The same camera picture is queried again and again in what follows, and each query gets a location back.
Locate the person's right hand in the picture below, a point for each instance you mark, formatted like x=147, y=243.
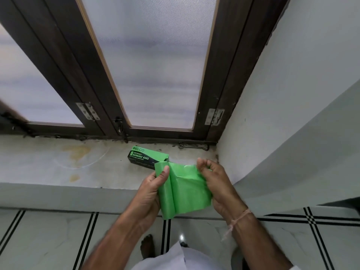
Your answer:
x=222, y=188

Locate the person's left hand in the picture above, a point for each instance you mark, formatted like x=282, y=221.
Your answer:
x=144, y=199

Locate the green black garbage bag box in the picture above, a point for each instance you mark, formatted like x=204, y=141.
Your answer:
x=143, y=156

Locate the person's right forearm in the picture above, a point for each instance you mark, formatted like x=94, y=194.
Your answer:
x=258, y=244

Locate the person's left forearm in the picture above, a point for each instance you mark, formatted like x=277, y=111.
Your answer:
x=118, y=244

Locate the person's left foot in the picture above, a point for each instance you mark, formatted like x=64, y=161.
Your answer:
x=147, y=246

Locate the pale thread wristband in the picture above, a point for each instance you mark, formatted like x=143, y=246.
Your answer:
x=239, y=217

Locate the silver window hinge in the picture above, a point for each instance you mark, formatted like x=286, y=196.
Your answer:
x=87, y=111
x=215, y=117

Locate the dark window latch bolt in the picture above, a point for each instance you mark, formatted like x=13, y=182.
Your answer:
x=119, y=126

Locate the white stone window sill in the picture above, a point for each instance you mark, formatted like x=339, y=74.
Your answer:
x=33, y=165

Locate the frosted glass window pane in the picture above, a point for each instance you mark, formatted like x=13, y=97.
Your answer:
x=157, y=67
x=28, y=89

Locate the dark wooden window frame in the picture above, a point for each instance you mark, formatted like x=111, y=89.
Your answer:
x=56, y=53

